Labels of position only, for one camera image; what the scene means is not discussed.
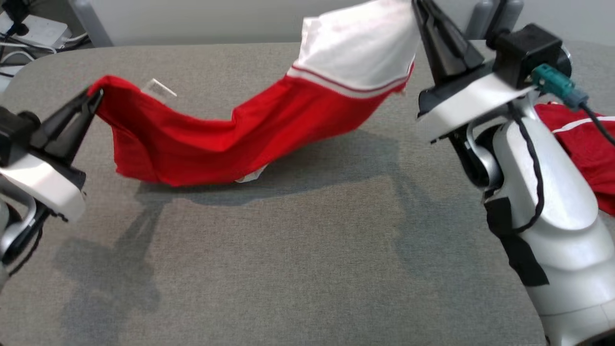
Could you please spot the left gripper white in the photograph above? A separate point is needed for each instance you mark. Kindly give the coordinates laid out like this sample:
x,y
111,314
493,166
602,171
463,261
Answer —
x,y
48,185

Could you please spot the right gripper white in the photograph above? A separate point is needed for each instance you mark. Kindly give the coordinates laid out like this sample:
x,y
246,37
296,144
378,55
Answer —
x,y
461,110

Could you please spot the red jersey white sleeves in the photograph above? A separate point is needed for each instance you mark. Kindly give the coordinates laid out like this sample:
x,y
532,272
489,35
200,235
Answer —
x,y
216,144

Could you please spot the red Bulls shorts white trim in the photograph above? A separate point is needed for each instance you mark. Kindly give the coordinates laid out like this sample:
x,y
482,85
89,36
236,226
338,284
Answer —
x,y
586,144

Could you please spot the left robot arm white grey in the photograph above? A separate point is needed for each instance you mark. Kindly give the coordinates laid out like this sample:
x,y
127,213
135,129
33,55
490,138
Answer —
x,y
12,226

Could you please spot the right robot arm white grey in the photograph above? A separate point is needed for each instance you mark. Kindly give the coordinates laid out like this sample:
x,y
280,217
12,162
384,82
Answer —
x,y
562,216

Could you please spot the white power strip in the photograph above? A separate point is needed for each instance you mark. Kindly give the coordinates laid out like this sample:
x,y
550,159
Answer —
x,y
43,31

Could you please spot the black power adapter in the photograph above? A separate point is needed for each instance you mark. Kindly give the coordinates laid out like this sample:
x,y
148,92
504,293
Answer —
x,y
17,9

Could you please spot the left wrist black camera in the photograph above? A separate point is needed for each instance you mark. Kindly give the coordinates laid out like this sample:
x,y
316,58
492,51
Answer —
x,y
17,137

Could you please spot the wrist black camera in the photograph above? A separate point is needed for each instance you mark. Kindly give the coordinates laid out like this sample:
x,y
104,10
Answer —
x,y
17,137
526,53

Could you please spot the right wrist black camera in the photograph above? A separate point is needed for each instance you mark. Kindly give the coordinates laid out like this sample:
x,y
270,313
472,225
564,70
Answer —
x,y
526,53

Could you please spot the white partition screen grey frame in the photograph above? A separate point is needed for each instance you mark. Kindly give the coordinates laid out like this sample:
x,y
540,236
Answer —
x,y
591,19
192,19

